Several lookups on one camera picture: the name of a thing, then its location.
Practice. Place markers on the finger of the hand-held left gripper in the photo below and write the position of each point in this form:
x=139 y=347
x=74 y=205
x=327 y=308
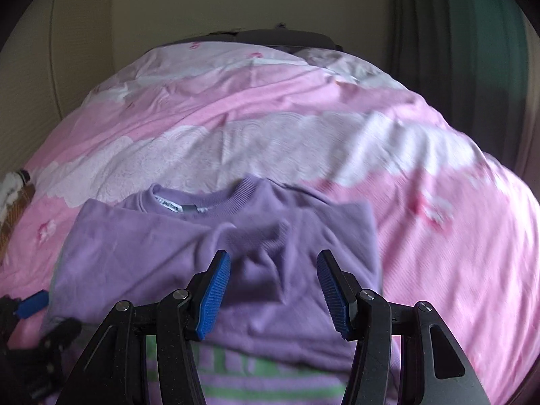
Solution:
x=31 y=303
x=46 y=348

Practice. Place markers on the grey green curtain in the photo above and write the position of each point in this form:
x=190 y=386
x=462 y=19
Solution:
x=460 y=42

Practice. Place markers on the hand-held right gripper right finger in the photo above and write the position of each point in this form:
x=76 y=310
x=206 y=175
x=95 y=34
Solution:
x=333 y=293

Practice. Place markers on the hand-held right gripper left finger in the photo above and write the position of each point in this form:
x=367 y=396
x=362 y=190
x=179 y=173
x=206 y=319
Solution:
x=213 y=293

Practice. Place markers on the pink and white bed sheet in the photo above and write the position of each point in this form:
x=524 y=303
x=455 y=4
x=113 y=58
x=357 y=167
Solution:
x=295 y=135

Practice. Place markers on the purple sweatshirt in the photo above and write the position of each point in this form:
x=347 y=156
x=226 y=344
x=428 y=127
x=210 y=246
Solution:
x=168 y=253

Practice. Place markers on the dark headboard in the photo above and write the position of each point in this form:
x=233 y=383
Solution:
x=270 y=38

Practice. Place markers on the brown white plush toy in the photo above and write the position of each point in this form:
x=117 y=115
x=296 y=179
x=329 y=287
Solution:
x=14 y=206

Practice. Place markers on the striped purple green cloth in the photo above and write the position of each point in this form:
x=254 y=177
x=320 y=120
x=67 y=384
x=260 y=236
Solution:
x=249 y=377

